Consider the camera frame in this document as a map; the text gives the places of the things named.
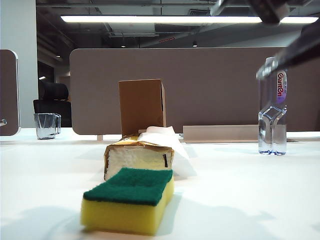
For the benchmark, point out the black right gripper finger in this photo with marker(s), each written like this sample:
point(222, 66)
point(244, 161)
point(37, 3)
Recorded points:
point(297, 50)
point(270, 11)

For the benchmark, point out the yellow sponge with green scourer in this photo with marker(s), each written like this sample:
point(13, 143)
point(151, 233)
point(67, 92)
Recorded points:
point(130, 200)

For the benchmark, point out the clear plastic water bottle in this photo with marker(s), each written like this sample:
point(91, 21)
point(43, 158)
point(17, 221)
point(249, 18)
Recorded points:
point(272, 112)

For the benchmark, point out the wide brown desk divider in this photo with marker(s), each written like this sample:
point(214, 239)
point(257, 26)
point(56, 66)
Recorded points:
point(200, 87)

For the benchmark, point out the long ceiling light strip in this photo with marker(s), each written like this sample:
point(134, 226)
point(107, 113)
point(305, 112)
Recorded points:
point(160, 19)

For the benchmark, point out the white tissue sheet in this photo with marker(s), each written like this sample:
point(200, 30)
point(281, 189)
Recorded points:
point(180, 150)

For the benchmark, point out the brown cardboard box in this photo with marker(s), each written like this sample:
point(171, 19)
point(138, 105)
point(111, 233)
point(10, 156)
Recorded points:
point(140, 105)

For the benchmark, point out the tissue pack in yellow wrap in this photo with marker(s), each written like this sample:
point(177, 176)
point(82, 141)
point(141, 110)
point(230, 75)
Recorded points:
point(135, 157)

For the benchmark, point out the black office chair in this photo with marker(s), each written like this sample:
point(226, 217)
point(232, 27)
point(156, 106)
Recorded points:
point(53, 100)

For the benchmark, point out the clear glass mug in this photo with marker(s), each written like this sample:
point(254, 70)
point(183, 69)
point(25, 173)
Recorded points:
point(46, 126)

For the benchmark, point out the narrow brown desk divider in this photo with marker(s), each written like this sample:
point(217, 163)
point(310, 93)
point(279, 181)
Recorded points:
point(8, 95)

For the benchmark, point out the small metal hook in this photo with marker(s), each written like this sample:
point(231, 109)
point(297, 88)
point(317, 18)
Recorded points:
point(3, 123)

